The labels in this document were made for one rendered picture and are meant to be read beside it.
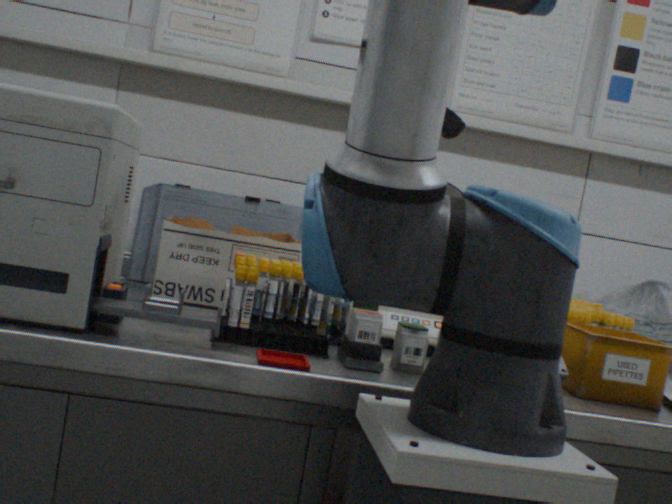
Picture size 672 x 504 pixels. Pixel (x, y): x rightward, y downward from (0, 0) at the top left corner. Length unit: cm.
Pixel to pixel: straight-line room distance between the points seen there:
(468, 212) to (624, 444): 54
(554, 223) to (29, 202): 65
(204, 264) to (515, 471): 77
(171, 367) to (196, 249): 36
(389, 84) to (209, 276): 73
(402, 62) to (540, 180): 115
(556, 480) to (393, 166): 30
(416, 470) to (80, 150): 61
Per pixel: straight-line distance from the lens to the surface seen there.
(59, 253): 105
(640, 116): 190
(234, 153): 167
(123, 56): 166
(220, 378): 101
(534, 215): 71
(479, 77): 176
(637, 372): 126
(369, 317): 111
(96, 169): 104
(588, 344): 122
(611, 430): 116
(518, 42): 179
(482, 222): 72
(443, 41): 68
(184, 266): 133
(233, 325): 113
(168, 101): 168
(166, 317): 105
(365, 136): 69
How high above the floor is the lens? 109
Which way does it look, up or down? 3 degrees down
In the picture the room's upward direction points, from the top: 10 degrees clockwise
